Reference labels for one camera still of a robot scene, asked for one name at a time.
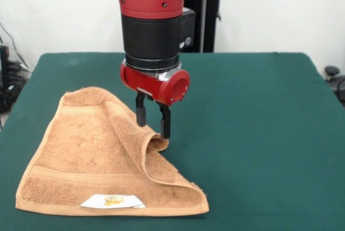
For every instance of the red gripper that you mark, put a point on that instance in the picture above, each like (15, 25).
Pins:
(145, 83)

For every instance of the orange terry towel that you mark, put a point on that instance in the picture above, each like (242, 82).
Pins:
(81, 166)

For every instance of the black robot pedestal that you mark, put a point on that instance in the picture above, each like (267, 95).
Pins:
(207, 21)

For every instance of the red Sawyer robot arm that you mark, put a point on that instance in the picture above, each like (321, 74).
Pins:
(153, 13)

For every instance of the black equipment stack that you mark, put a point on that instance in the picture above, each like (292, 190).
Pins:
(6, 85)

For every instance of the dark green table cloth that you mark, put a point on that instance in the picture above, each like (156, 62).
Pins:
(242, 134)

